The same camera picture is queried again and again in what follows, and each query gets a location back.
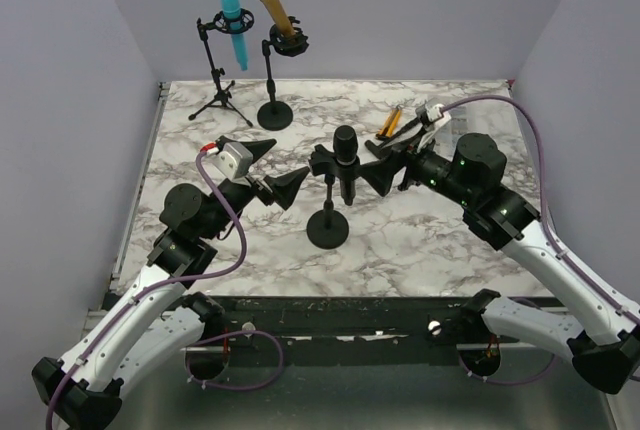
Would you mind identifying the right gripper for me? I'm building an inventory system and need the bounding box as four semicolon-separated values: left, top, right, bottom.
355;126;475;208

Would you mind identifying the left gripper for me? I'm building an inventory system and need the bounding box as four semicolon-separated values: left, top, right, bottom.
202;141;310;241

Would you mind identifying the black microphone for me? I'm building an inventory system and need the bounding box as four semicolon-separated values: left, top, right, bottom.
333;125;359;206

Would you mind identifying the black round-base mic stand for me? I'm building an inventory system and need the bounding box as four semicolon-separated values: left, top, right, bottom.
306;145;360;250

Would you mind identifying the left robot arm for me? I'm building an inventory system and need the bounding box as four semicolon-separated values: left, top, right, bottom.
32;137;309;429

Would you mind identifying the black round-base shockmount stand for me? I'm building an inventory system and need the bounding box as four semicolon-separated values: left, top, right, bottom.
256;17;310;131

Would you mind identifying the black tripod mic stand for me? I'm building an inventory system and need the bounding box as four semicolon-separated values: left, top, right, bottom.
188;8;254;128

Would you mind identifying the blue microphone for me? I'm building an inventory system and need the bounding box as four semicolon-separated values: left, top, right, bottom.
220;0;249;71

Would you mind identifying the yellow utility knife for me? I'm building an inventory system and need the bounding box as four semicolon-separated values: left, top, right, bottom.
375;106;402;141

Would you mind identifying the clear plastic screw box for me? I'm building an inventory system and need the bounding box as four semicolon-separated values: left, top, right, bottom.
447;105;471;141

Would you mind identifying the black T-handle tool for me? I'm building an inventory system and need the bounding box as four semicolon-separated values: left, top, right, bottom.
376;117;420;143

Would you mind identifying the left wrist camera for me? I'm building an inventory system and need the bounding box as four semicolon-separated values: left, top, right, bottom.
203;142;253;181

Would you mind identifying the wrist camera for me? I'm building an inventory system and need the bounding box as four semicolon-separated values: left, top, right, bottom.
203;142;253;181
415;103;451;137

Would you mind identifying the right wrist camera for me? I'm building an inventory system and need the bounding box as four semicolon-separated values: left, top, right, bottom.
415;103;451;137

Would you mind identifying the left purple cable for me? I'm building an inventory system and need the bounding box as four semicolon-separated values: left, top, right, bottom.
44;147;249;430

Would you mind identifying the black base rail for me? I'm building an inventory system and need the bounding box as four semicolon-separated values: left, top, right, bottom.
159;294;551;369

